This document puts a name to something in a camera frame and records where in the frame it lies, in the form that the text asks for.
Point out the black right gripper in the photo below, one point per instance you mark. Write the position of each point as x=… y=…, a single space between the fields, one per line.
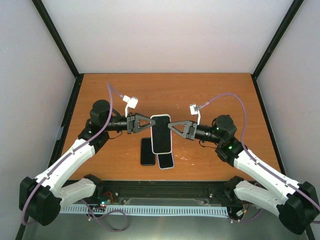
x=189 y=136

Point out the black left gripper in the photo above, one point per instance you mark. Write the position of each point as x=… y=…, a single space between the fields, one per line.
x=133 y=125

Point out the cream phone case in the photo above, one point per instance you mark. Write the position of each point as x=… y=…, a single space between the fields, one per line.
x=171 y=147

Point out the black phone case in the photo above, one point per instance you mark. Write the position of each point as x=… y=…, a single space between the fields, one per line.
x=143 y=157

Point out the silver phone black screen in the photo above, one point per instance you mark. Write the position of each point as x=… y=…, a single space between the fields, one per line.
x=146 y=157

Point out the light blue phone case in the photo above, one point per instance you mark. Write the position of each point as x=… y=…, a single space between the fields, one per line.
x=172 y=165

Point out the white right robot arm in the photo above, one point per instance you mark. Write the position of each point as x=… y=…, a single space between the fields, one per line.
x=295 y=204

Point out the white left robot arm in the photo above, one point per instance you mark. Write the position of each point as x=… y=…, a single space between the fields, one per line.
x=43 y=197

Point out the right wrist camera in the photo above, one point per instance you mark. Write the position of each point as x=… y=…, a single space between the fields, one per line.
x=195 y=110

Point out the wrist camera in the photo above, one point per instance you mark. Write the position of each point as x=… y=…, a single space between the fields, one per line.
x=195 y=110
x=131 y=103

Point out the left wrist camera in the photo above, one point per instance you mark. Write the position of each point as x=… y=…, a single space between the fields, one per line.
x=131 y=103

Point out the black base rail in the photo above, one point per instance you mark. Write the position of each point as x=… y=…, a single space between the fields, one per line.
x=212 y=192

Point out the light blue cable duct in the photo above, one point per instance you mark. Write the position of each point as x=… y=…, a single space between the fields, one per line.
x=161 y=211

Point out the black frame post left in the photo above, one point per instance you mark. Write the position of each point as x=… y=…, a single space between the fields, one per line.
x=47 y=20

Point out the black frame post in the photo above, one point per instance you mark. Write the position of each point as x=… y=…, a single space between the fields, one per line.
x=279 y=33
x=47 y=20

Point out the black frame post right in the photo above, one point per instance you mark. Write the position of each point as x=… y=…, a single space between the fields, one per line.
x=279 y=33

